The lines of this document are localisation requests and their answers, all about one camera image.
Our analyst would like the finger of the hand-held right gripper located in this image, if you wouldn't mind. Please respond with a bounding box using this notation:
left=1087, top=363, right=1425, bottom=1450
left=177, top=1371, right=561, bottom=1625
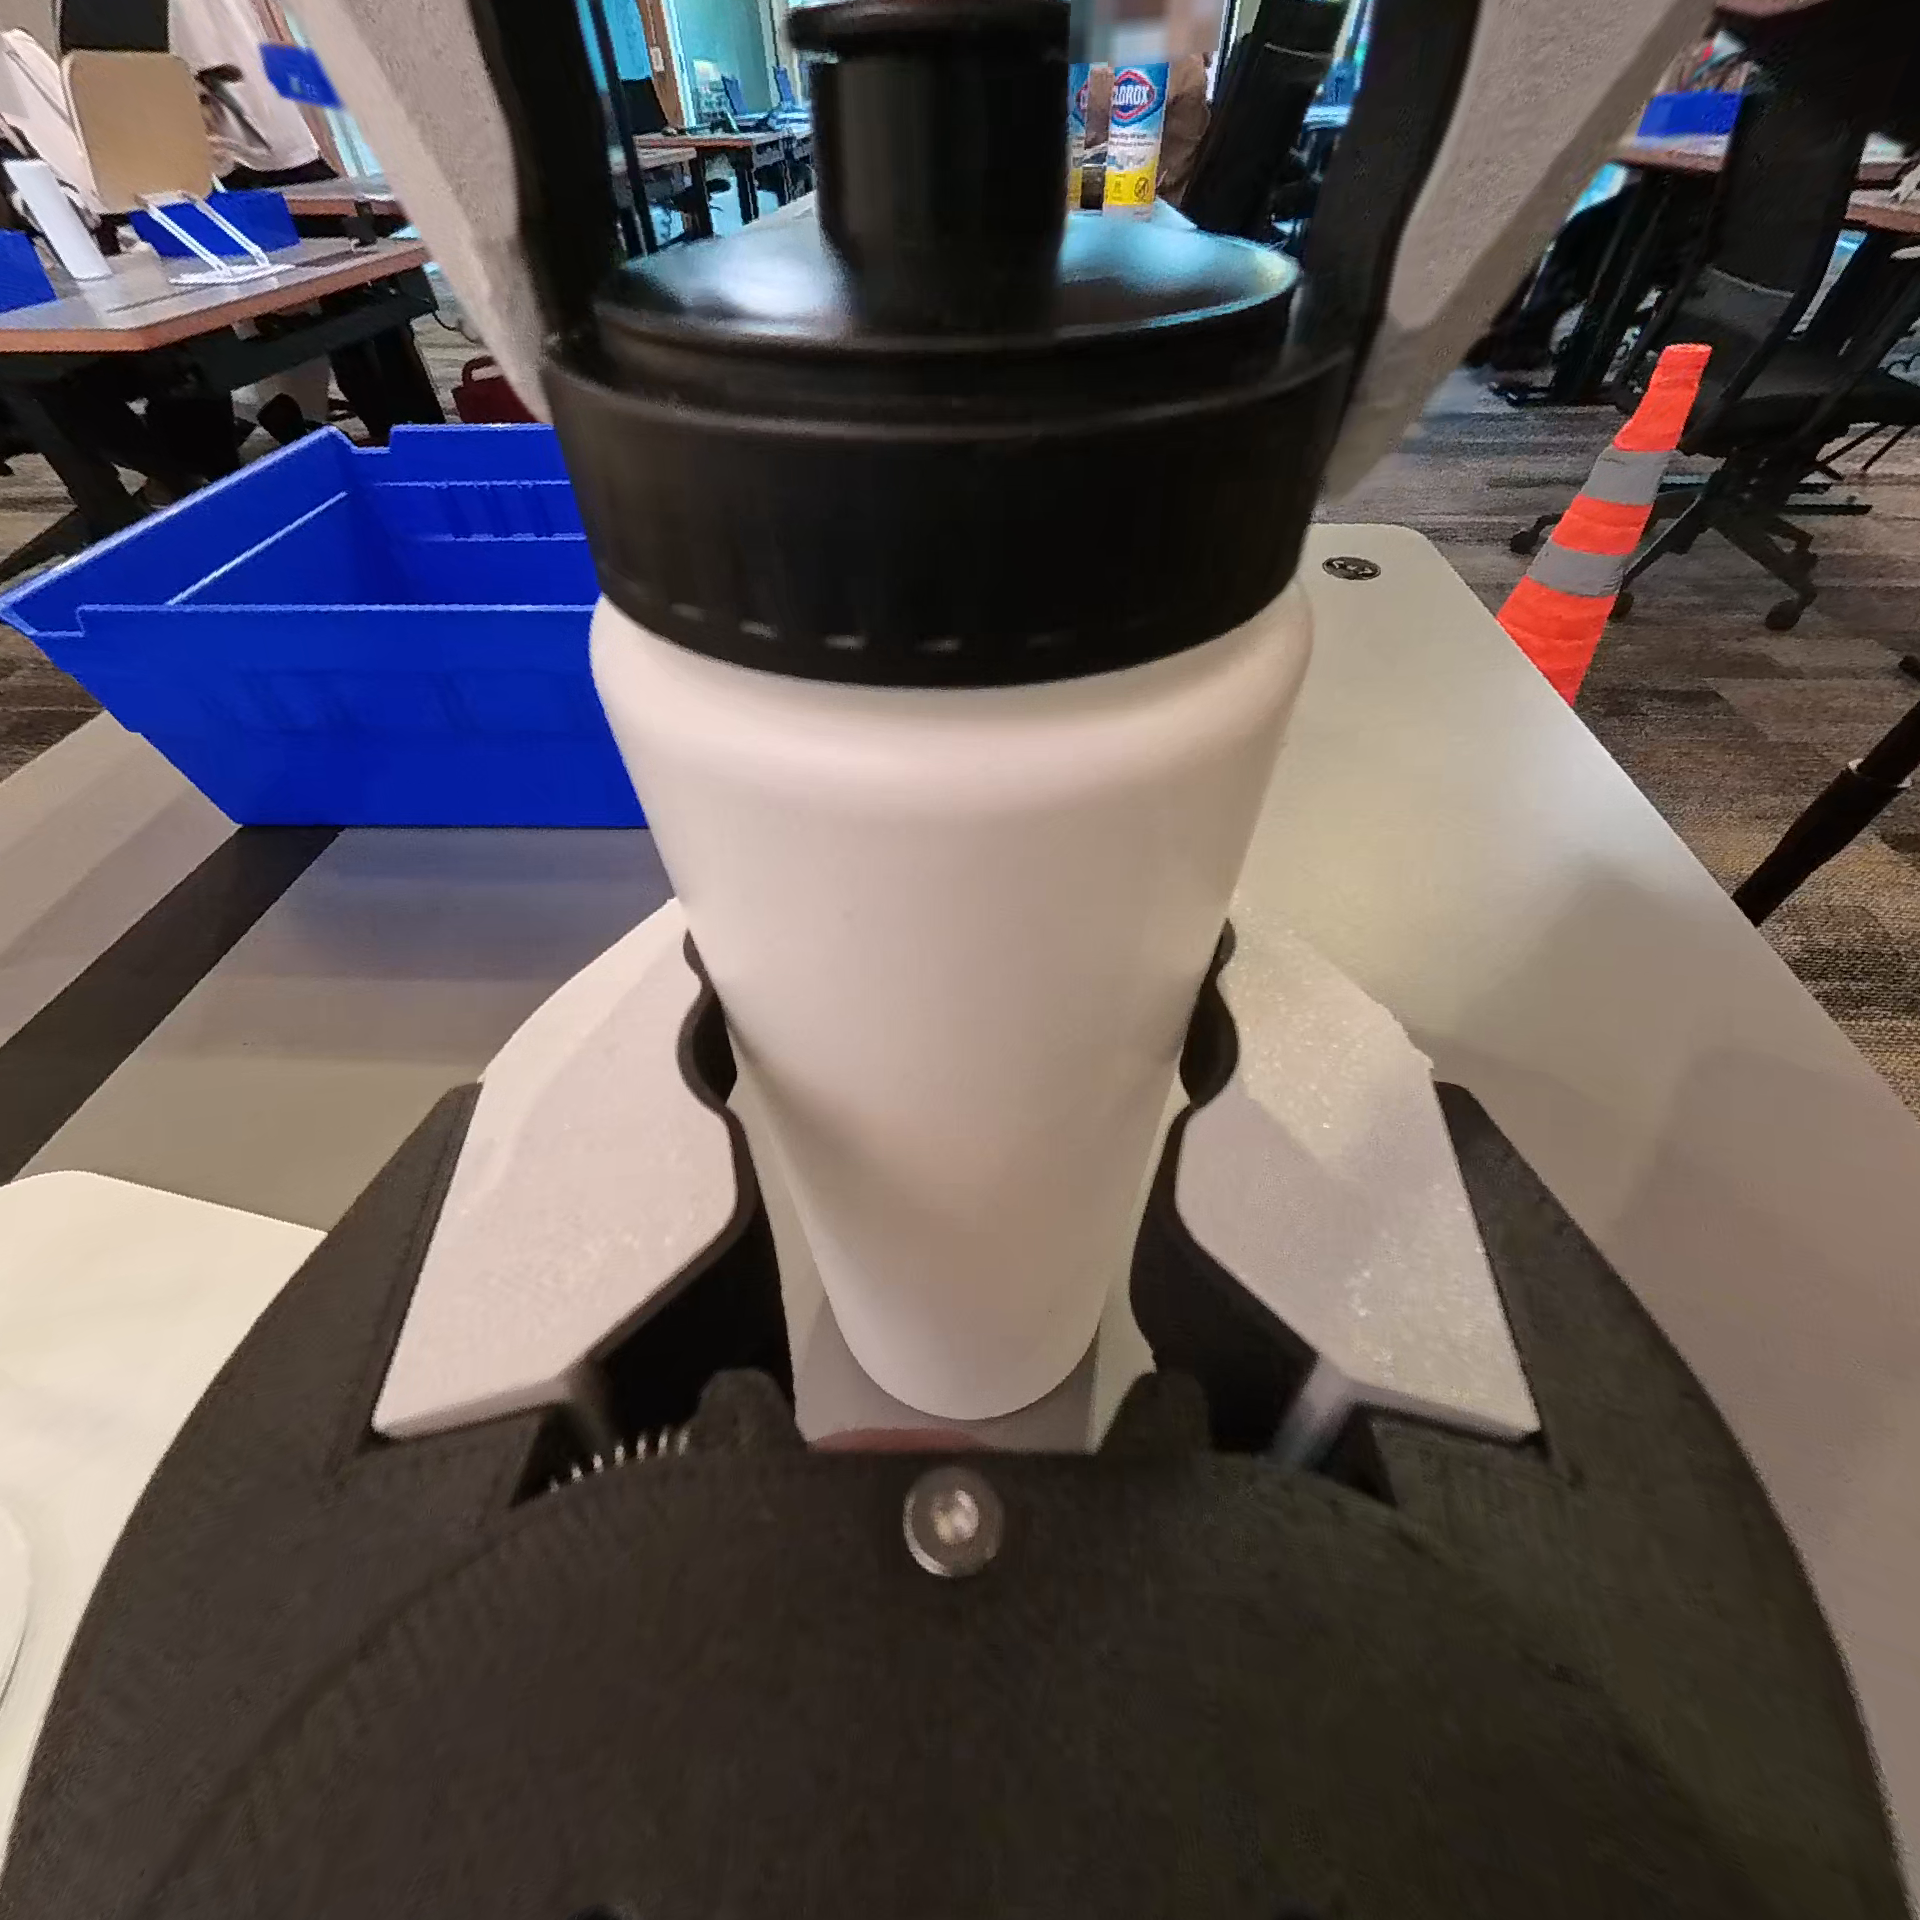
left=1291, top=0, right=1712, bottom=502
left=287, top=0, right=627, bottom=423

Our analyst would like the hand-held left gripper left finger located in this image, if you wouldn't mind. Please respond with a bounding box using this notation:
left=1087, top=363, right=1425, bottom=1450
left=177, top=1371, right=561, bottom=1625
left=373, top=901, right=752, bottom=1450

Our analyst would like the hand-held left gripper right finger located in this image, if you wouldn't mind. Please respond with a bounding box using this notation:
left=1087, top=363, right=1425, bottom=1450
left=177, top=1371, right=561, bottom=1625
left=1136, top=896, right=1542, bottom=1464

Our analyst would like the white bottle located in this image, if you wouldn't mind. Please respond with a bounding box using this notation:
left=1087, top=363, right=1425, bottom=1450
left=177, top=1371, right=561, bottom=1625
left=591, top=585, right=1318, bottom=1425

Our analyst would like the black bottle lid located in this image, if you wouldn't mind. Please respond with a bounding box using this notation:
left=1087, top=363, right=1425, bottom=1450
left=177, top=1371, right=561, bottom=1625
left=542, top=0, right=1354, bottom=687

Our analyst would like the wooden top desk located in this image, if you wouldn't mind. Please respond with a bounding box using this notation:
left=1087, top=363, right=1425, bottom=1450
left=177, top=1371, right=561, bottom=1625
left=0, top=241, right=442, bottom=512

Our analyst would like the black office chair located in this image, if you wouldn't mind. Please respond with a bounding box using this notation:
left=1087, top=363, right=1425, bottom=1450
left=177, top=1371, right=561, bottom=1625
left=1617, top=77, right=1920, bottom=638

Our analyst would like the white wipes canister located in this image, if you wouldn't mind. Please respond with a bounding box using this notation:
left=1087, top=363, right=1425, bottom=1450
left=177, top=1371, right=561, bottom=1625
left=1075, top=47, right=1176, bottom=217

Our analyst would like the orange traffic cone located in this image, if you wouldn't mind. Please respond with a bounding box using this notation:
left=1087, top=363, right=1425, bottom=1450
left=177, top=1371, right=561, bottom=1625
left=1498, top=344, right=1714, bottom=711

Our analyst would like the black slanted stand leg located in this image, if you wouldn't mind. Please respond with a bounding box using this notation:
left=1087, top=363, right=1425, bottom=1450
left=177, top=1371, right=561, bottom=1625
left=1736, top=698, right=1920, bottom=926

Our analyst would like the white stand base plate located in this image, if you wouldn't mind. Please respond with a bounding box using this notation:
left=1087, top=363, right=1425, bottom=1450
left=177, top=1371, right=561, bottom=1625
left=0, top=1171, right=328, bottom=1849

